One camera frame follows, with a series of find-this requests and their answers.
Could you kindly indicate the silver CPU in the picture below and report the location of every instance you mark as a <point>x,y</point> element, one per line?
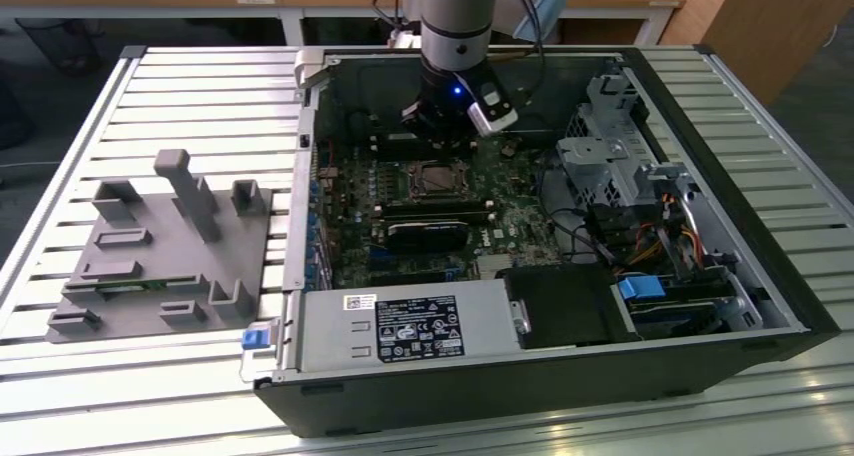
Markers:
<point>441,177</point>

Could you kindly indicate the CPU socket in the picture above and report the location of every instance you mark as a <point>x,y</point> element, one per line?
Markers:
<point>409,196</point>

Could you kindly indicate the black RAM stick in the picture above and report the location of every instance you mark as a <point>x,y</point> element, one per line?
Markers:
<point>433,214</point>
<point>433,205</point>

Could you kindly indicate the black graphics card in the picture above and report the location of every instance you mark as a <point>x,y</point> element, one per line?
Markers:
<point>427,236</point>

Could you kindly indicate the green motherboard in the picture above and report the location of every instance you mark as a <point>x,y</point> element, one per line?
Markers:
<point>520,226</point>

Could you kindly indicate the metal drive cage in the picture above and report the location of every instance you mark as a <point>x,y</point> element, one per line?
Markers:
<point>600,166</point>

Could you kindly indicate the silver chipset heat sink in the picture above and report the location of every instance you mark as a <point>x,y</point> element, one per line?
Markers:
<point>493,266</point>

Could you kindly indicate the black table corner cap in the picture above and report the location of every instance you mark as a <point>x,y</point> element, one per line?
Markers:
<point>703,50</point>
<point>130,52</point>

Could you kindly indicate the black plastic shroud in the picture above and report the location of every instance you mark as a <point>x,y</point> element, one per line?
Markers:
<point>560,306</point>

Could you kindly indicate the silver power supply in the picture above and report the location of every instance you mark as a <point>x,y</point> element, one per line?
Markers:
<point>333,326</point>

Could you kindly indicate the blue disk carrier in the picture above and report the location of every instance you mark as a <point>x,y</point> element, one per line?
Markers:
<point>640,288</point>

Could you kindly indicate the grey parts rack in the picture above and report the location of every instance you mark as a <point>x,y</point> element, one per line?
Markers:
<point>166,256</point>

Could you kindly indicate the wooden cabinet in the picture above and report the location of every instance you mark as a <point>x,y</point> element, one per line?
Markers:
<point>767,26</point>

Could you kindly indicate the black disk drive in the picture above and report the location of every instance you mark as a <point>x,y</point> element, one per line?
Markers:
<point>667,310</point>

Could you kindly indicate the blue case latch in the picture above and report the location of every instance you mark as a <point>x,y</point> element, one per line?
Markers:
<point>253,340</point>

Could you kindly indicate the black PC case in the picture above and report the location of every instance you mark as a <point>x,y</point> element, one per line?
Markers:
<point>467,401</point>

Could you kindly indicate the green RAM stick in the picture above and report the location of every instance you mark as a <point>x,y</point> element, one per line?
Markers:
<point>133,286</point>

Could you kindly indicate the black mesh waste basket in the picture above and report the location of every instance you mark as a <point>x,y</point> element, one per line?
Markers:
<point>60,46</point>

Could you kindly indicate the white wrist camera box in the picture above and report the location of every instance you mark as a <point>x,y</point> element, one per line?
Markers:
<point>495,108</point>

